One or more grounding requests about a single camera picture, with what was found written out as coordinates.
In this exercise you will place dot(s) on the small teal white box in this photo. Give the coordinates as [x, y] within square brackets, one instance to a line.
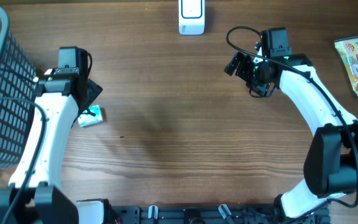
[93, 115]

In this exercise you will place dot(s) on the white barcode scanner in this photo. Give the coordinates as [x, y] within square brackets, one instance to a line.
[191, 17]

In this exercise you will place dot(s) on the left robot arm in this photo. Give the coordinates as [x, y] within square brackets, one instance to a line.
[36, 116]

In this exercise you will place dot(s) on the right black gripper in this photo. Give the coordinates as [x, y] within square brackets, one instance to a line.
[247, 60]

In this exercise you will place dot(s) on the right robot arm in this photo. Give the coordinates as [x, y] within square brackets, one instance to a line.
[330, 171]

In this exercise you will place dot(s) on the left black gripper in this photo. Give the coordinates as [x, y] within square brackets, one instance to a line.
[95, 90]

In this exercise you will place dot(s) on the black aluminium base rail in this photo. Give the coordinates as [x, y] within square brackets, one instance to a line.
[245, 214]

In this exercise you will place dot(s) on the dark grey plastic shopping basket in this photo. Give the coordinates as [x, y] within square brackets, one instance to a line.
[16, 94]

